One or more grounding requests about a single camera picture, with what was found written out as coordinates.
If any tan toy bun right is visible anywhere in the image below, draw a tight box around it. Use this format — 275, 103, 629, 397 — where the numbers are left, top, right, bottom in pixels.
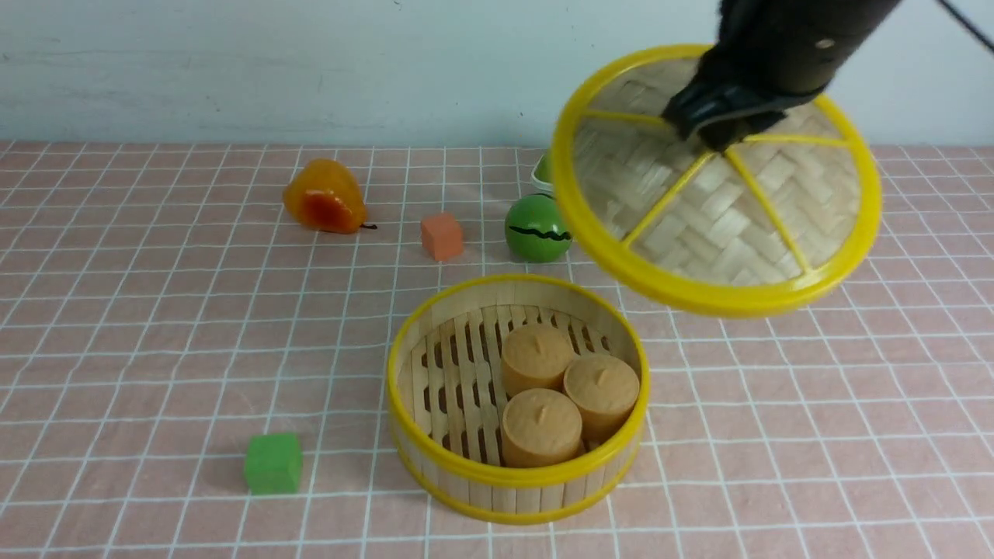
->
562, 353, 641, 443

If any tan toy bun back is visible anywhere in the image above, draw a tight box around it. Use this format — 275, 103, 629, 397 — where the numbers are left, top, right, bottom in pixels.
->
501, 323, 575, 397

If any tan toy bun front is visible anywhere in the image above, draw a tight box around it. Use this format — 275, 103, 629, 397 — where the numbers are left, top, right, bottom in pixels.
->
501, 388, 582, 468

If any black cable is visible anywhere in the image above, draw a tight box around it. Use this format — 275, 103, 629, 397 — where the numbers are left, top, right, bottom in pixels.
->
938, 0, 994, 55

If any green toy watermelon ball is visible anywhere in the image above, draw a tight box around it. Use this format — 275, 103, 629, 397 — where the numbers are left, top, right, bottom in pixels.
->
504, 193, 574, 264

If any green foam cube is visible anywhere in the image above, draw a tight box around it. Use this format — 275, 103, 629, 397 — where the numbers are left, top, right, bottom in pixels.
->
244, 432, 303, 495

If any orange foam cube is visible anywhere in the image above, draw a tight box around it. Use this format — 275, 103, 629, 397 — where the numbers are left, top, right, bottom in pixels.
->
420, 212, 464, 262

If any yellow bamboo steamer basket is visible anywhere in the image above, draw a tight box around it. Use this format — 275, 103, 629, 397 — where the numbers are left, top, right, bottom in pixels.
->
386, 275, 651, 525

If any yellow woven bamboo steamer lid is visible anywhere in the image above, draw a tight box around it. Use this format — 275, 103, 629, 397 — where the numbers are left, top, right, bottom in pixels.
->
547, 43, 883, 318

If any green lidded white storage box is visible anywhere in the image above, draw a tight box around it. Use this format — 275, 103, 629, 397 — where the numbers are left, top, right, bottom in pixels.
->
531, 153, 553, 194

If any tan toy bun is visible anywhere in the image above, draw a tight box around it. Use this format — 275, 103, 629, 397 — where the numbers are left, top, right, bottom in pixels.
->
501, 323, 575, 397
501, 388, 582, 468
562, 353, 641, 443

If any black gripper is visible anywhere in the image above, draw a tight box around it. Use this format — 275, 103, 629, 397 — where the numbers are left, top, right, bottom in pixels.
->
662, 1, 898, 152

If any orange toy pear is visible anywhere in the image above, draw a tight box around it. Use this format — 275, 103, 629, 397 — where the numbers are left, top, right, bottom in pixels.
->
283, 158, 377, 234

